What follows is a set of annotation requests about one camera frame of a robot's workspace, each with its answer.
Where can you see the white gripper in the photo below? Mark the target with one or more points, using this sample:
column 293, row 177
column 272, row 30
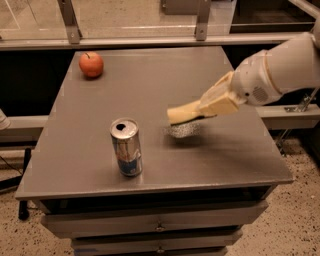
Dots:
column 252, row 80

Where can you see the yellow sponge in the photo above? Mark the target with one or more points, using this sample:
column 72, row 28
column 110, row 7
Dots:
column 185, row 113

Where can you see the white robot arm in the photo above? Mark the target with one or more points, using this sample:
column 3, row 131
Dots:
column 295, row 64

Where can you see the silver blue redbull can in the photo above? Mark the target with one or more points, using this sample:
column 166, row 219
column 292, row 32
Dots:
column 125, row 139

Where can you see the grey cabinet with drawers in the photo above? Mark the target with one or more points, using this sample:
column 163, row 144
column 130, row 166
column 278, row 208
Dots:
column 74, row 169

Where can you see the red apple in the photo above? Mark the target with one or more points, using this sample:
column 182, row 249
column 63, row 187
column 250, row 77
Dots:
column 91, row 64

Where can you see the lower grey drawer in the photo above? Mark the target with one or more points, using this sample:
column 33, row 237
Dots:
column 156, row 243

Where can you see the grey drawer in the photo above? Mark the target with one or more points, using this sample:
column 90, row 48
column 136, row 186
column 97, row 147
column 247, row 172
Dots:
column 156, row 243
column 120, row 222

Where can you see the upper grey drawer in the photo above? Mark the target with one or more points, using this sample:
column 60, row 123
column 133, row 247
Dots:
column 120, row 222

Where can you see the right metal railing post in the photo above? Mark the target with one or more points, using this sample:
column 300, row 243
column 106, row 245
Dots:
column 203, row 13

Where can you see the metal railing post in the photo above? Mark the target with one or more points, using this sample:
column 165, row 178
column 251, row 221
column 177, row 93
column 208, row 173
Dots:
column 203, row 13
column 73, row 32

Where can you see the left metal railing post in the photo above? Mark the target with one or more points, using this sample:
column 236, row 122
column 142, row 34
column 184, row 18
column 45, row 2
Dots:
column 73, row 32

